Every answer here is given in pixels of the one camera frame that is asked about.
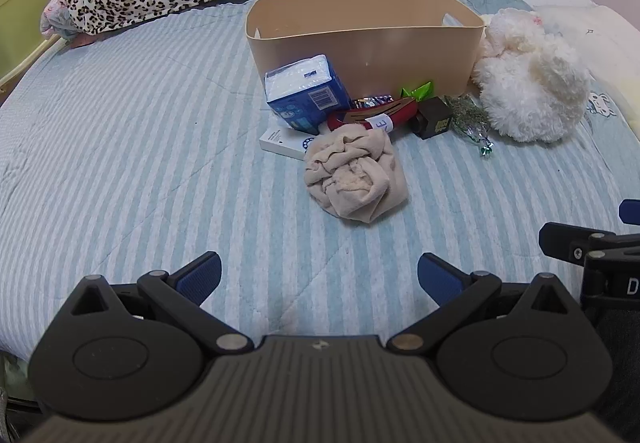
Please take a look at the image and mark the white plush toy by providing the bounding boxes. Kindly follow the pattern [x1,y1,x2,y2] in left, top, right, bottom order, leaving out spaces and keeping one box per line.
[469,7,592,144]

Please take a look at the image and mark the green candy wrapper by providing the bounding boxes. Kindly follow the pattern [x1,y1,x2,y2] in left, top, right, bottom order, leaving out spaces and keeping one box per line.
[398,81,434,103]

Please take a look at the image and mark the colourful snack packet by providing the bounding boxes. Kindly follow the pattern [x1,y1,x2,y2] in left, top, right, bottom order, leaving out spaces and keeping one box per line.
[351,94,395,110]

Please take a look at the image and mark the pink cloth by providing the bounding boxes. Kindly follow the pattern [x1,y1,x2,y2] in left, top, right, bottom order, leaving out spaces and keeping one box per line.
[39,0,69,38]

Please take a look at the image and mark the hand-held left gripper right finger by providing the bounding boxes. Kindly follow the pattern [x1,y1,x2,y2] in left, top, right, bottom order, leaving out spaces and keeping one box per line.
[387,252,582,356]

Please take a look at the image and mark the dark brown small box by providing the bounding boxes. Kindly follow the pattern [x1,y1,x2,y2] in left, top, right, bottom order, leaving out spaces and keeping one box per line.
[410,95,454,140]

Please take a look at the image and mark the blue tissue pack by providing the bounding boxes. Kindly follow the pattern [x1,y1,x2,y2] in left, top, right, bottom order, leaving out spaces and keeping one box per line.
[264,54,353,136]

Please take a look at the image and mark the white flat box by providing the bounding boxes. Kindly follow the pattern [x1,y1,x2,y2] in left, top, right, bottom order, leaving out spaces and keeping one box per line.
[258,125,321,162]

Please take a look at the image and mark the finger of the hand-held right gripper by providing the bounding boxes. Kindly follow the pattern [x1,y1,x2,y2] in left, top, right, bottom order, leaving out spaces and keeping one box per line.
[618,198,640,225]
[538,221,640,269]

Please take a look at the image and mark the silver green foil packet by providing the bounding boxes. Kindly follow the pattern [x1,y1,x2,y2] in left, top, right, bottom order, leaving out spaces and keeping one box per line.
[443,94,496,158]

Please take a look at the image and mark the blue striped bed sheet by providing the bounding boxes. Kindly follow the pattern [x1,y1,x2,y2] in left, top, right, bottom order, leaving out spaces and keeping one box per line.
[0,0,640,364]

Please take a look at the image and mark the beige rolled stockings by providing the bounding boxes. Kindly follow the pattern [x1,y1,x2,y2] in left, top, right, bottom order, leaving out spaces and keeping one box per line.
[303,127,409,224]

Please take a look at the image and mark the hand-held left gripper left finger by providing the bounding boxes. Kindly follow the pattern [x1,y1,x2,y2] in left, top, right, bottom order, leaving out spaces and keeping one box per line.
[64,251,254,357]

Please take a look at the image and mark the beige plastic storage bin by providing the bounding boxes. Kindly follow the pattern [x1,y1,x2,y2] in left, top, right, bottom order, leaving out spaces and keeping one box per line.
[245,0,486,99]

